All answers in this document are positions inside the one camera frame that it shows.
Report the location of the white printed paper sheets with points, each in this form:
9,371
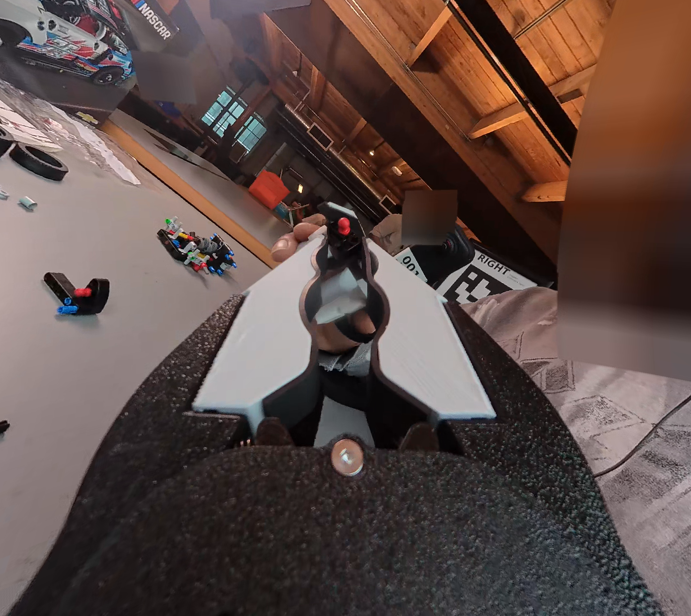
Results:
32,132

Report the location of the black toy brick engine frame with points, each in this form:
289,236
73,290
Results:
197,249

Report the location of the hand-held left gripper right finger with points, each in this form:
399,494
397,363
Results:
432,351

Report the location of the orange plastic container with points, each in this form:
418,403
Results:
267,189

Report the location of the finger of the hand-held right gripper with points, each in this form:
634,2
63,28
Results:
344,284
333,311

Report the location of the scatter of small brick connectors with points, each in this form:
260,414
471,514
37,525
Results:
27,203

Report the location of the grey desk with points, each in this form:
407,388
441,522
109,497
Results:
108,357

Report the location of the person in grey hoodie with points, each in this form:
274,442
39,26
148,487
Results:
621,465

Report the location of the person's right forearm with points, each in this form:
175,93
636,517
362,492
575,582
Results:
351,362

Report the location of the black-and-white marker board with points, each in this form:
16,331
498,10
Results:
486,281

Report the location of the person's right hand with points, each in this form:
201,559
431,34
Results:
294,243

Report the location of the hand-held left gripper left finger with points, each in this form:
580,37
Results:
253,351

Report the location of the factory window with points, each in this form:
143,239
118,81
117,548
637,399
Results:
232,119

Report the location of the black brick subassembly with pins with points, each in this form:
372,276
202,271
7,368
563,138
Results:
97,294

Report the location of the grey table with wooden edge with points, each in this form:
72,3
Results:
216,195

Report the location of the clear plastic bags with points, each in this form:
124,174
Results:
102,151

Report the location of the black triangular brick plate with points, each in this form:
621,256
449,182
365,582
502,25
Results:
345,243

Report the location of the race car picture box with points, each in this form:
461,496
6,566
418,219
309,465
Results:
54,6

